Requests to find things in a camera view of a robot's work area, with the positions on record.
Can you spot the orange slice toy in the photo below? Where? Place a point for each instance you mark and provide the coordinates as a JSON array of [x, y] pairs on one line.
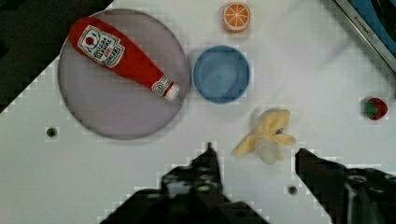
[[236, 17]]

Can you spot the red strawberry toy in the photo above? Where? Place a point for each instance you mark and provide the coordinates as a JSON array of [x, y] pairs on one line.
[[375, 108]]

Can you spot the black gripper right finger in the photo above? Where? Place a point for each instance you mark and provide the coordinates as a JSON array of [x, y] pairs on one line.
[[348, 195]]

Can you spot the grey round plate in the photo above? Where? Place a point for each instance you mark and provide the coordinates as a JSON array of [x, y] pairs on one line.
[[116, 107]]

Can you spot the blue bowl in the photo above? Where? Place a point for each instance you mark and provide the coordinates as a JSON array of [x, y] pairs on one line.
[[221, 74]]

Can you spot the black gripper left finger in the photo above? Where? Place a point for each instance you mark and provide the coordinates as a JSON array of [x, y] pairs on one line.
[[189, 194]]

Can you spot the red plush ketchup bottle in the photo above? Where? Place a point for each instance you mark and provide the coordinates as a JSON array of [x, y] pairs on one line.
[[108, 47]]

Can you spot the yellow plush banana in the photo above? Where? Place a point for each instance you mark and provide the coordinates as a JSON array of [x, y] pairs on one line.
[[266, 139]]

